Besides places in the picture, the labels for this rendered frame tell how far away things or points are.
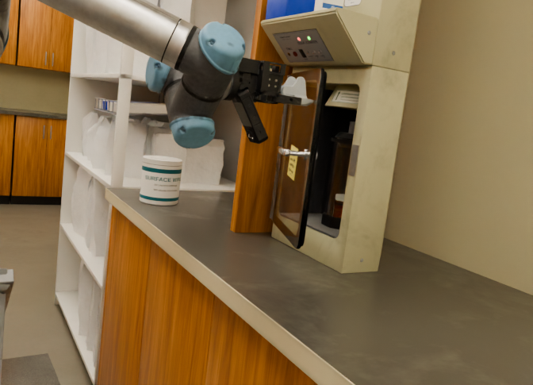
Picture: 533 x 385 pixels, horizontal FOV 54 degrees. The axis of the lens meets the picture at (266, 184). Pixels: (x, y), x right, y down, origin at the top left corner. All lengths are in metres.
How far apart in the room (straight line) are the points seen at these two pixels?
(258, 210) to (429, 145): 0.54
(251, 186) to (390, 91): 0.48
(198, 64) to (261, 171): 0.69
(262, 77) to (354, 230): 0.41
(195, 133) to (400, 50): 0.54
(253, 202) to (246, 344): 0.53
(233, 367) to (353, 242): 0.38
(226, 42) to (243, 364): 0.61
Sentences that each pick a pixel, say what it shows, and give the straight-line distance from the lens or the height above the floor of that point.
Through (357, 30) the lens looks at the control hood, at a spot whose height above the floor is 1.47.
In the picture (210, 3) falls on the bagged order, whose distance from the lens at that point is 2.51.
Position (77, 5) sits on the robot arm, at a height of 1.40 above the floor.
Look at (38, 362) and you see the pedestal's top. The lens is 0.75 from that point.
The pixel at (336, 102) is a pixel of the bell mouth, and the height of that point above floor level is 1.33.
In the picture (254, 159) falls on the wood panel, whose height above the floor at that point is 1.15.
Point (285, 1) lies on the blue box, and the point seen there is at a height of 1.55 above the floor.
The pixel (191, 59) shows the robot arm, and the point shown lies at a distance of 0.84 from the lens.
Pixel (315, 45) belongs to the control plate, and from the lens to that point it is 1.25.
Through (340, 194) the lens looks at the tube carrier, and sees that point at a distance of 1.31.
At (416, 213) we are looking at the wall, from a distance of 1.64.
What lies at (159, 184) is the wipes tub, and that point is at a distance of 1.72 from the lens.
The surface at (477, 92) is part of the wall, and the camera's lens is 1.54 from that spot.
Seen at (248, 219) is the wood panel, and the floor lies 0.98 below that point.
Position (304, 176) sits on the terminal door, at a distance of 1.15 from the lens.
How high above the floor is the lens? 1.28
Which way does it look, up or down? 8 degrees down
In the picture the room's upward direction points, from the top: 7 degrees clockwise
